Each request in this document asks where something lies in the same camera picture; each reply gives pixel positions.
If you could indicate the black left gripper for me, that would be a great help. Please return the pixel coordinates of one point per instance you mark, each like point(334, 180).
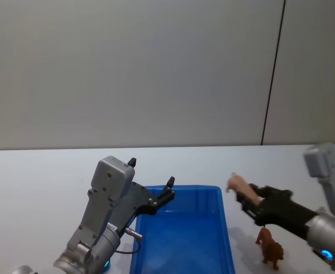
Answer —
point(134, 201)

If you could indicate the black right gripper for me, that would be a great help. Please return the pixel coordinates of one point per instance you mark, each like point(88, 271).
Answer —
point(281, 211)

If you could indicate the pink toy pig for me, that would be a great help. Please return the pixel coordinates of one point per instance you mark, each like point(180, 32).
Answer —
point(240, 185)

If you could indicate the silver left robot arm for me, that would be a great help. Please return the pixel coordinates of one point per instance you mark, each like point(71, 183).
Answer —
point(103, 197)

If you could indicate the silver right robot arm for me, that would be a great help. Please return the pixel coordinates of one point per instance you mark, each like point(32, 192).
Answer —
point(328, 231)

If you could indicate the brown toy lion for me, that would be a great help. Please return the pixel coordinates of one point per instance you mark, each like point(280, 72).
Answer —
point(270, 248)

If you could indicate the blue plastic bin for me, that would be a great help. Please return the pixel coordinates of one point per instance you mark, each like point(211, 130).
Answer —
point(184, 237)

